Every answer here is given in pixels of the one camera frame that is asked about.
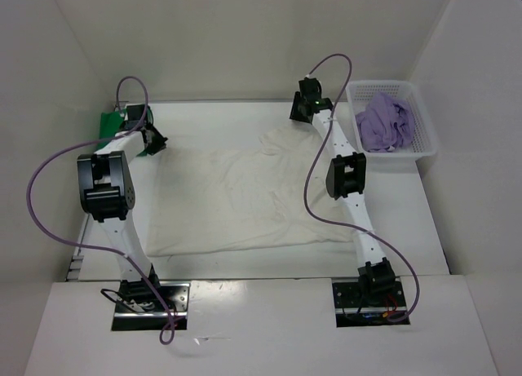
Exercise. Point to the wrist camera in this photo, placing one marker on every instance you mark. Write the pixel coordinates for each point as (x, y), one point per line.
(310, 87)
(134, 115)

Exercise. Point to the white plastic basket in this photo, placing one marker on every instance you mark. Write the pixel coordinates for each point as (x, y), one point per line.
(424, 144)

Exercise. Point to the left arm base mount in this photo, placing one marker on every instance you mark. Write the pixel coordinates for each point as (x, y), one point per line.
(150, 315)

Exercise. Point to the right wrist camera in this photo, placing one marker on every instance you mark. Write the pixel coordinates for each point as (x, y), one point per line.
(310, 87)

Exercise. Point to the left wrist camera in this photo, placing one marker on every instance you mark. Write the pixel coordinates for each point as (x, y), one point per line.
(134, 115)

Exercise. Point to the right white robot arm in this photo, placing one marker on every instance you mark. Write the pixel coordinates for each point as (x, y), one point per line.
(345, 183)

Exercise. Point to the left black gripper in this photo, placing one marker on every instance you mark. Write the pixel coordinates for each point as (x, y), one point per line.
(159, 143)

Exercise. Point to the white t shirt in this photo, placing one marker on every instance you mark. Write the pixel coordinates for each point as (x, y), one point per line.
(208, 201)

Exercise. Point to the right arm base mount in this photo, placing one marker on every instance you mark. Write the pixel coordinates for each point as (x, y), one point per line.
(353, 310)

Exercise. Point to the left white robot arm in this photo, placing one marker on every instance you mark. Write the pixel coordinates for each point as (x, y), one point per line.
(107, 194)

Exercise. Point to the green t shirt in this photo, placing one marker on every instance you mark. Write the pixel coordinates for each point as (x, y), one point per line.
(109, 125)

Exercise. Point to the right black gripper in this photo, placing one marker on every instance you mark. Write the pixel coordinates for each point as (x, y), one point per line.
(294, 114)

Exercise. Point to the lavender t shirt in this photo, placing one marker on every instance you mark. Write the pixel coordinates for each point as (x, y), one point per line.
(386, 124)

